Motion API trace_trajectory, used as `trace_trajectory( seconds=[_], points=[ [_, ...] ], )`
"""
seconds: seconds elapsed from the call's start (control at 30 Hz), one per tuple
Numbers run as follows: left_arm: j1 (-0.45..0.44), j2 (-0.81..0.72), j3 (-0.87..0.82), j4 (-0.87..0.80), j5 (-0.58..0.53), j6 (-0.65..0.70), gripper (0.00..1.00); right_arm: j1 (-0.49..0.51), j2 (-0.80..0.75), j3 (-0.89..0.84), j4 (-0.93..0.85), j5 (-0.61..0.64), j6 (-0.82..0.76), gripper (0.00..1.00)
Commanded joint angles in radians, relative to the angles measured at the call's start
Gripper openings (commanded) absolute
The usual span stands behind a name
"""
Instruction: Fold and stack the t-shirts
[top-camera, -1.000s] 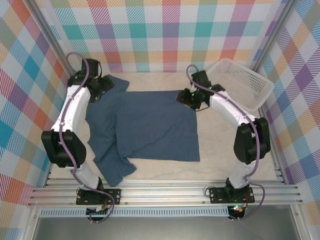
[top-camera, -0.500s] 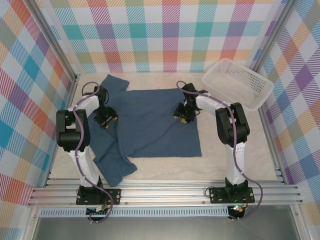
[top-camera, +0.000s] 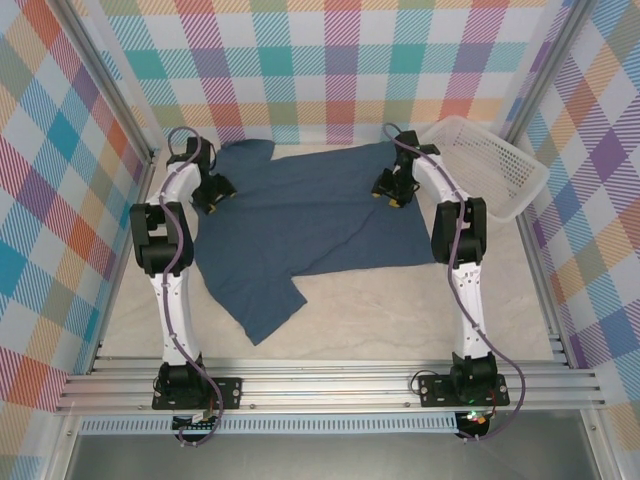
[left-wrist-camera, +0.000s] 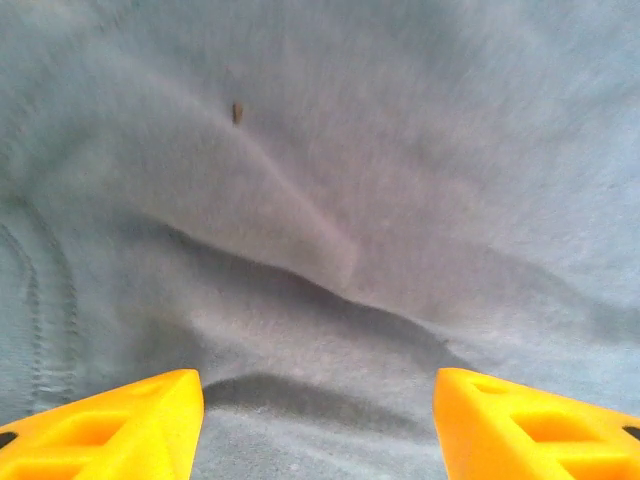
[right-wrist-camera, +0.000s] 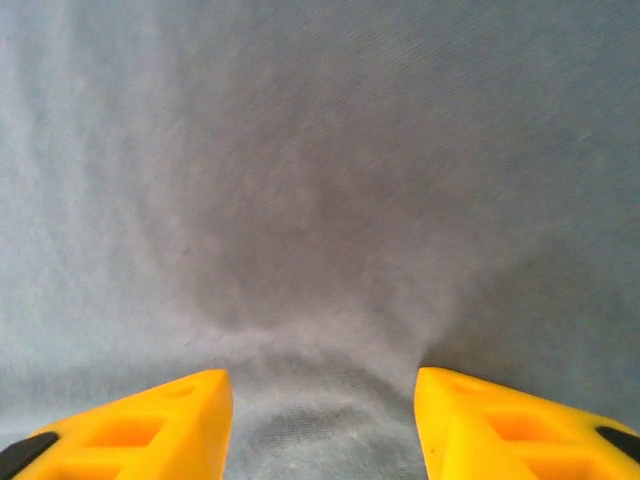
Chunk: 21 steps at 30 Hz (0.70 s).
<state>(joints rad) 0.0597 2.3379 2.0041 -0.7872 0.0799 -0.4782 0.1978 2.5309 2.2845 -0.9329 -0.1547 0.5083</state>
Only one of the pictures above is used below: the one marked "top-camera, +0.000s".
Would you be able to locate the blue t-shirt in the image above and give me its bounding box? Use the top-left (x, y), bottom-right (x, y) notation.
top-left (192, 139), bottom-right (434, 347)

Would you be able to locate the white slotted cable duct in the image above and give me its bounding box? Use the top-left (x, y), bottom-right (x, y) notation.
top-left (78, 413), bottom-right (460, 436)

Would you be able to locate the grey metal plate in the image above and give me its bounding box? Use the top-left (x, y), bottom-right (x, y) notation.
top-left (64, 433), bottom-right (601, 480)

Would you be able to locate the white perforated plastic basket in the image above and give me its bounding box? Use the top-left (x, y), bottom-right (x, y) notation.
top-left (418, 115), bottom-right (550, 224)

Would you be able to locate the small controller circuit board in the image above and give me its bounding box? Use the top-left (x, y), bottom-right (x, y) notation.
top-left (172, 410), bottom-right (221, 434)
top-left (457, 408), bottom-right (494, 432)

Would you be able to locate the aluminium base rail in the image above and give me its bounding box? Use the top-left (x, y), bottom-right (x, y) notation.
top-left (53, 355), bottom-right (607, 415)

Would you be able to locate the aluminium frame post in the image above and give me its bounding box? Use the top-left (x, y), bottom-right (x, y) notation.
top-left (58, 0), bottom-right (160, 164)
top-left (499, 0), bottom-right (591, 146)

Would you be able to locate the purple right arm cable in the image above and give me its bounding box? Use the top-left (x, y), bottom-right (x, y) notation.
top-left (382, 122), bottom-right (529, 444)

